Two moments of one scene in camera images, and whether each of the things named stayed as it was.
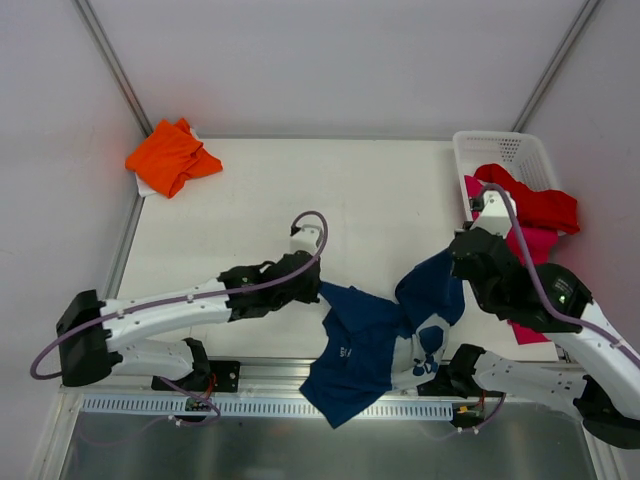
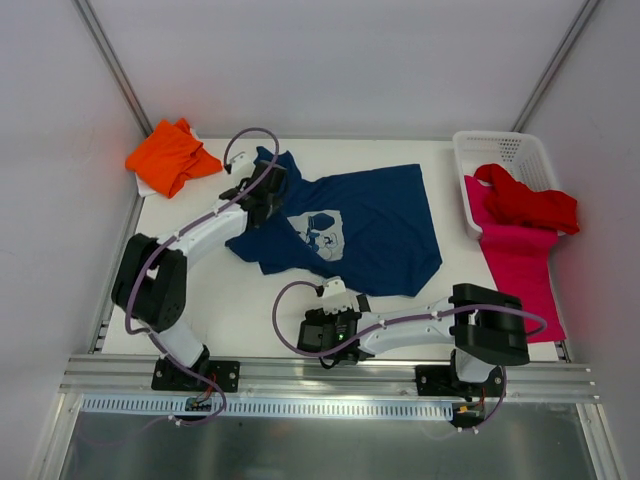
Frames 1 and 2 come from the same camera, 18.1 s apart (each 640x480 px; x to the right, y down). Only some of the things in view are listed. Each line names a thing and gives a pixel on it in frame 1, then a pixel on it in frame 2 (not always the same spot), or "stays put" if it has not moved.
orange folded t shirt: (170, 155) stays put
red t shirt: (542, 209) stays put
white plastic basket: (520, 155) stays put
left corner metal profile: (108, 53) stays put
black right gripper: (463, 254) → (307, 335)
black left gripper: (308, 276) → (273, 181)
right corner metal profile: (573, 35) stays put
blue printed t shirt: (371, 346) → (370, 231)
